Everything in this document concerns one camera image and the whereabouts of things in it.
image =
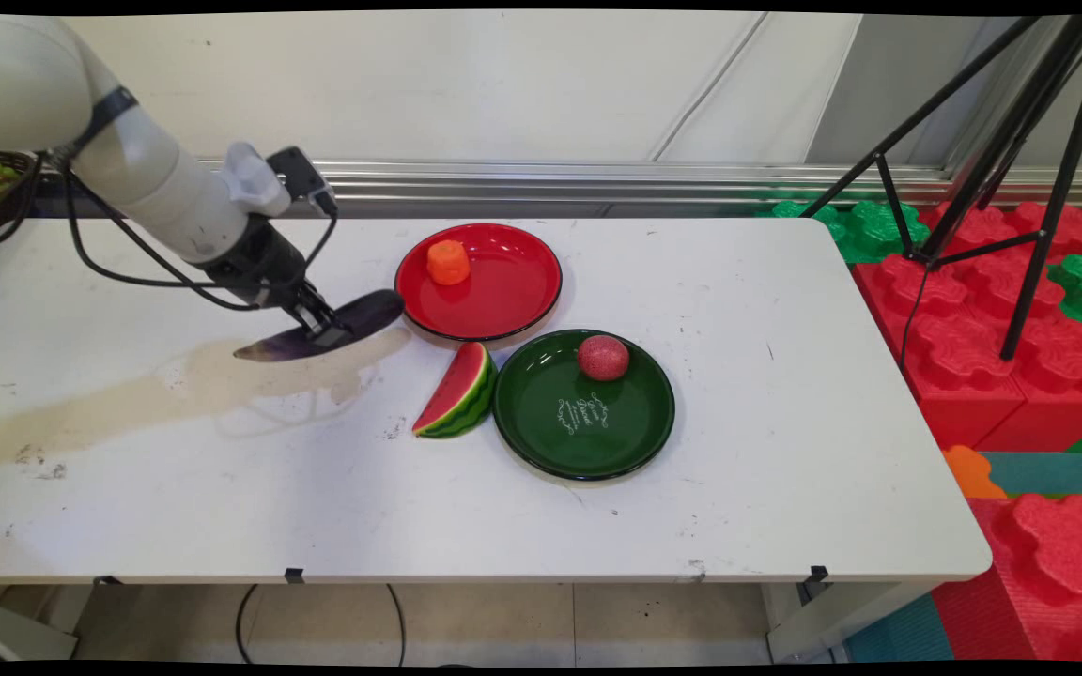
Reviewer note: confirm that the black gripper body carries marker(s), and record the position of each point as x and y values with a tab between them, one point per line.
257	263

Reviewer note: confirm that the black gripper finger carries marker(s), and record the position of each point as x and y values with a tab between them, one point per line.
331	332
302	302

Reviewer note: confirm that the purple toy eggplant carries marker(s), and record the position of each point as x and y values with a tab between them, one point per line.
372	314

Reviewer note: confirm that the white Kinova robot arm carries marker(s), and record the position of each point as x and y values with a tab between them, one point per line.
34	84

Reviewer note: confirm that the toy watermelon slice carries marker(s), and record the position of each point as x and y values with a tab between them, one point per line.
452	394

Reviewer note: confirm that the orange toy carrot piece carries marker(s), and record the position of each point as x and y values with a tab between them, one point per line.
448	262

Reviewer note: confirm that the red plate with black rim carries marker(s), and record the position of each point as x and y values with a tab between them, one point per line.
513	282

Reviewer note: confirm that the black table clip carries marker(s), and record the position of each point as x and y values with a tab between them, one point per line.
818	574
294	575

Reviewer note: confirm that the green plate with white print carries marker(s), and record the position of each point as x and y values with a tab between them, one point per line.
579	422

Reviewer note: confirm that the red toy apple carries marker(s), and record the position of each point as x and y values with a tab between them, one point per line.
603	357

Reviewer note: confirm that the large red foam block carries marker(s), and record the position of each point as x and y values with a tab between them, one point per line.
964	329

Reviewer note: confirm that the orange foam block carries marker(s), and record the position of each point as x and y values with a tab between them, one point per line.
971	472

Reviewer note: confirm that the black tripod stand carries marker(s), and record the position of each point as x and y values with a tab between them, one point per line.
1020	141

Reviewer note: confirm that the teal foam mat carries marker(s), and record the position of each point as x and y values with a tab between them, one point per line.
1053	472

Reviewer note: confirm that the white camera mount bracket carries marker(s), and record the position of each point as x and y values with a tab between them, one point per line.
255	178

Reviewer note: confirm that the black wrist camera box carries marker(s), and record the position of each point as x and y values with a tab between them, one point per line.
301	176

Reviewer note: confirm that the silver wall rail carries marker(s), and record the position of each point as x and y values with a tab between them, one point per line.
597	183

